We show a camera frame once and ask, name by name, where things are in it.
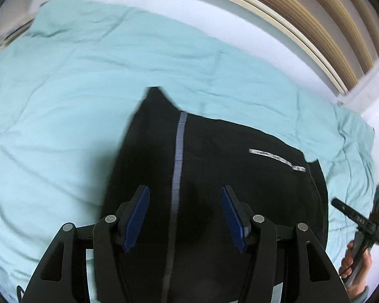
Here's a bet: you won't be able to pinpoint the black hooded jacket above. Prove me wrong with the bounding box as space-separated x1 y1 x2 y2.
101 88 329 302

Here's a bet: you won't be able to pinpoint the person's right hand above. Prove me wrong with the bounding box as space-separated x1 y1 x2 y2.
338 241 374 300

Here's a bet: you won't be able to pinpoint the teal quilted bed comforter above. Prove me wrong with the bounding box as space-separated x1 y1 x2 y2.
0 0 375 302

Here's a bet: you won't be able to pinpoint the striped brown window blind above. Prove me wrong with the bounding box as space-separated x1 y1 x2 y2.
227 0 379 94

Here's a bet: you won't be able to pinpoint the flat books on shelf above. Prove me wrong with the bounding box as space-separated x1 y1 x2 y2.
0 19 34 49

